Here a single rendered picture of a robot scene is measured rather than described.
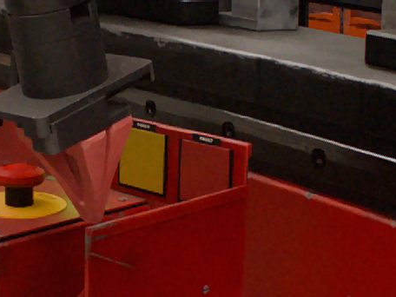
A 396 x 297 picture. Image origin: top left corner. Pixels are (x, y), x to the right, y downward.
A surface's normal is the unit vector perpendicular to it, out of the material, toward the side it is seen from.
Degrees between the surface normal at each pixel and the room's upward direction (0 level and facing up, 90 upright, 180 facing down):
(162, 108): 90
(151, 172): 90
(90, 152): 110
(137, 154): 90
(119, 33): 90
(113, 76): 15
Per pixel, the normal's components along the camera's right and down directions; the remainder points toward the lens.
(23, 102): -0.16, -0.90
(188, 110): -0.81, 0.12
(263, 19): 0.59, 0.22
